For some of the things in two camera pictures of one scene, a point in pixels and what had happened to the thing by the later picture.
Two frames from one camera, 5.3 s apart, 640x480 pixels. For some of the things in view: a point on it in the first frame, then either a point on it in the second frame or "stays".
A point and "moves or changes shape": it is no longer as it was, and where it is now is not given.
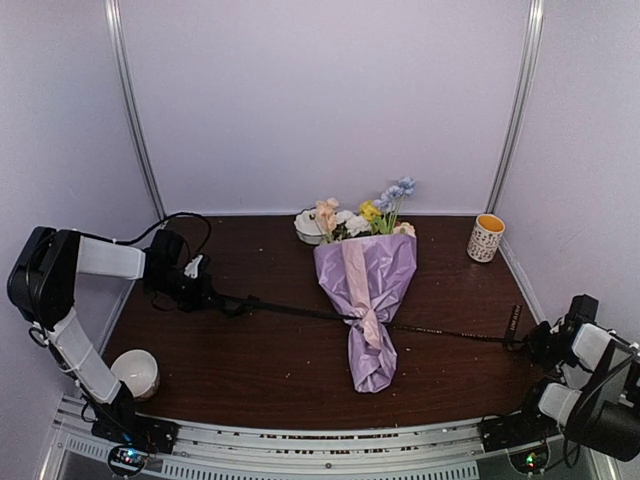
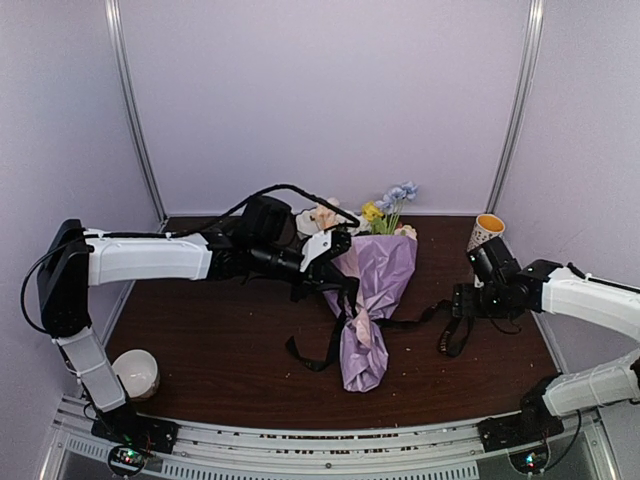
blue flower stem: x=391 y=199 stays
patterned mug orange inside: x=486 y=237 stays
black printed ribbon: x=514 y=331 moves or changes shape
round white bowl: x=139 y=370 stays
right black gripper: x=533 y=342 → x=463 y=303
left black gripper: x=198 y=300 → x=321 y=275
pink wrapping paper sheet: x=365 y=277 stays
